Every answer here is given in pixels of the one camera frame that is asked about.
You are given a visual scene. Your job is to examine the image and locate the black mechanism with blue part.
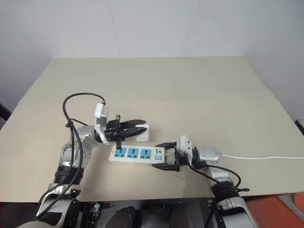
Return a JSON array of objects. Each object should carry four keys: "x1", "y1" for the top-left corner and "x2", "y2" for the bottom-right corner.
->
[{"x1": 80, "y1": 201, "x2": 112, "y2": 228}]

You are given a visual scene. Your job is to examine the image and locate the black object at table side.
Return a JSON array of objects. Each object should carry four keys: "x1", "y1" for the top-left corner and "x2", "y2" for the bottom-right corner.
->
[{"x1": 294, "y1": 118, "x2": 304, "y2": 136}]

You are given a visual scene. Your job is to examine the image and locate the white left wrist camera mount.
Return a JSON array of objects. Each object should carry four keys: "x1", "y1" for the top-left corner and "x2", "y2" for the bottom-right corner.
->
[{"x1": 93, "y1": 102, "x2": 112, "y2": 145}]

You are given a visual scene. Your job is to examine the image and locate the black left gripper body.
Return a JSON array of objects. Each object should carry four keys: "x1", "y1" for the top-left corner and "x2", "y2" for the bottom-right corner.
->
[{"x1": 105, "y1": 114, "x2": 127, "y2": 150}]

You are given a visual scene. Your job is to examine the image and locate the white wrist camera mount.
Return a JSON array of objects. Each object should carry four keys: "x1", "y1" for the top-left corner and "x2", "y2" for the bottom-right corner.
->
[
  {"x1": 176, "y1": 135, "x2": 193, "y2": 160},
  {"x1": 93, "y1": 102, "x2": 112, "y2": 145}
]

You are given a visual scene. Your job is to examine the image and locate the dark rounded shape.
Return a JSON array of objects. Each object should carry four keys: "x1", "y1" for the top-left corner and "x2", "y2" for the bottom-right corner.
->
[{"x1": 114, "y1": 206, "x2": 143, "y2": 228}]

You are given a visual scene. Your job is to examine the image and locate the dark brown furniture edge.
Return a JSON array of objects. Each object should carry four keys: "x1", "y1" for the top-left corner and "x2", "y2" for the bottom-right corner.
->
[{"x1": 0, "y1": 103, "x2": 11, "y2": 129}]

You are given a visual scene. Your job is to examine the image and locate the white charger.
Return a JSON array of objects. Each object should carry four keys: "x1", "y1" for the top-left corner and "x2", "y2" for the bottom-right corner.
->
[{"x1": 135, "y1": 123, "x2": 151, "y2": 143}]

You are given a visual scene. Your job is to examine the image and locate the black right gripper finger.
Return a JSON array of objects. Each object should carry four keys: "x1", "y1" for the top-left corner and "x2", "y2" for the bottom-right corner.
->
[
  {"x1": 152, "y1": 163, "x2": 181, "y2": 172},
  {"x1": 155, "y1": 142, "x2": 178, "y2": 150}
]

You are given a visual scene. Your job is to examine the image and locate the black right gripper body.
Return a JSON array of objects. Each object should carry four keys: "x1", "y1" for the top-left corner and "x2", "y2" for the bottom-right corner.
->
[{"x1": 174, "y1": 142, "x2": 190, "y2": 167}]

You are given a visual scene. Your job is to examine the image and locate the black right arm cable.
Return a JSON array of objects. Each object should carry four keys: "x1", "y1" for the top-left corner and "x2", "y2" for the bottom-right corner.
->
[{"x1": 187, "y1": 162, "x2": 250, "y2": 228}]

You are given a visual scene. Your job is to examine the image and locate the orange floor mat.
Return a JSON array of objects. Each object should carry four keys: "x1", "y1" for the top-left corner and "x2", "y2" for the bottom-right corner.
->
[{"x1": 246, "y1": 191, "x2": 304, "y2": 228}]

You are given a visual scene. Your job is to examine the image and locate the white power strip cable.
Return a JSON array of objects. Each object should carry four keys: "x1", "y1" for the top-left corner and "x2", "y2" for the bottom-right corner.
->
[{"x1": 165, "y1": 152, "x2": 304, "y2": 161}]

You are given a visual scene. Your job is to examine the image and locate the white power strip blue sockets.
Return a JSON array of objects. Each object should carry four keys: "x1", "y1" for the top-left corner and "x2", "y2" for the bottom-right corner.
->
[{"x1": 108, "y1": 144, "x2": 166, "y2": 167}]

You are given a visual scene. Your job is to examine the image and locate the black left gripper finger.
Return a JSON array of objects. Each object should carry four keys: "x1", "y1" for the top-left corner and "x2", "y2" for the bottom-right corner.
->
[
  {"x1": 121, "y1": 126, "x2": 149, "y2": 139},
  {"x1": 120, "y1": 118, "x2": 146, "y2": 129}
]

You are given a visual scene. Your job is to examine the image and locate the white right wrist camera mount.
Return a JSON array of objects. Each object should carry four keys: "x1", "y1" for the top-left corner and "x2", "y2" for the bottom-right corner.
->
[{"x1": 176, "y1": 135, "x2": 193, "y2": 160}]

